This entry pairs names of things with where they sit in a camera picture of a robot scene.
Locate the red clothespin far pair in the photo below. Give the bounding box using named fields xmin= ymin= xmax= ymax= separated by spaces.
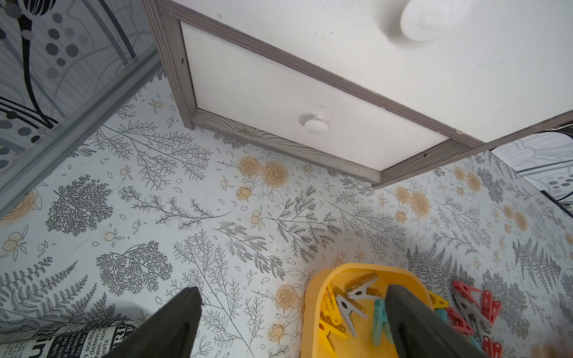
xmin=452 ymin=281 xmax=503 ymax=334

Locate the white upper drawer knob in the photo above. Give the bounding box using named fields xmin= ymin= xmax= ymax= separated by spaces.
xmin=400 ymin=0 xmax=473 ymax=42

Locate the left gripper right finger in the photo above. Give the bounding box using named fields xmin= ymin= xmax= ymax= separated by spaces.
xmin=385 ymin=284 xmax=485 ymax=358

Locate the teal clothespin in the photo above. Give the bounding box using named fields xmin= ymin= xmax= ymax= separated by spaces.
xmin=372 ymin=299 xmax=394 ymax=346

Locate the yellow clothespin pile top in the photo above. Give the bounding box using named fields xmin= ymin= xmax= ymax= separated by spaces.
xmin=428 ymin=290 xmax=450 ymax=310

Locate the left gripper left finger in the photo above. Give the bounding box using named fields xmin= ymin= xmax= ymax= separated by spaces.
xmin=106 ymin=286 xmax=202 ymax=358

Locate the yellow plastic storage tray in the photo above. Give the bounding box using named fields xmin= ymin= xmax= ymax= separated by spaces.
xmin=301 ymin=263 xmax=432 ymax=357

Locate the white lower drawer knob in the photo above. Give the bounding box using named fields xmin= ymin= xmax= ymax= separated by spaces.
xmin=304 ymin=114 xmax=329 ymax=134

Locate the newspaper print pouch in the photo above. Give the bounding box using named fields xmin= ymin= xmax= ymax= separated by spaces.
xmin=1 ymin=321 xmax=138 ymax=358

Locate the grey clothespin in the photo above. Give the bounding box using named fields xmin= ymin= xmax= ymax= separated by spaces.
xmin=336 ymin=294 xmax=367 ymax=337

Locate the grey wooden drawer cabinet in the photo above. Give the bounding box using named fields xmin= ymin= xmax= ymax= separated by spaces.
xmin=143 ymin=1 xmax=572 ymax=188

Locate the white drawer knob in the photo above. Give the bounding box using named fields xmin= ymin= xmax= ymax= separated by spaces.
xmin=304 ymin=114 xmax=329 ymax=134
xmin=400 ymin=0 xmax=473 ymax=42

